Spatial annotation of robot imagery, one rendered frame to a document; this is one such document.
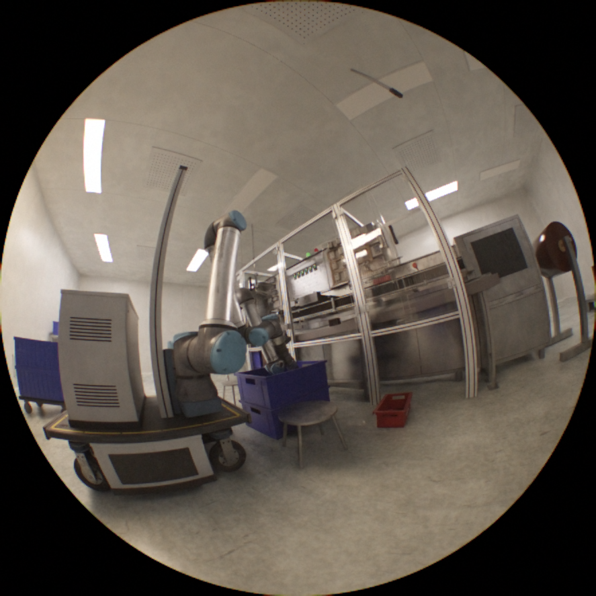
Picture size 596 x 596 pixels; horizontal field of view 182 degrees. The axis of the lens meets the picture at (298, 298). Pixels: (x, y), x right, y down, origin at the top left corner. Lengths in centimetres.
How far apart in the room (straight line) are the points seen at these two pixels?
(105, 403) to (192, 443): 36
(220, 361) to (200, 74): 218
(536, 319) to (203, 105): 333
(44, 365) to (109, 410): 139
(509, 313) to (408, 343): 93
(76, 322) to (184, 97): 198
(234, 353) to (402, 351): 141
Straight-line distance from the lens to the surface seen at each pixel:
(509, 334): 175
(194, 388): 78
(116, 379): 82
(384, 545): 68
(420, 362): 171
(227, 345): 62
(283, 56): 209
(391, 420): 120
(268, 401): 116
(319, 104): 225
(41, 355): 217
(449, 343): 167
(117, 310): 83
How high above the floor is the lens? 62
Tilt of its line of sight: 13 degrees up
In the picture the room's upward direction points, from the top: 8 degrees counter-clockwise
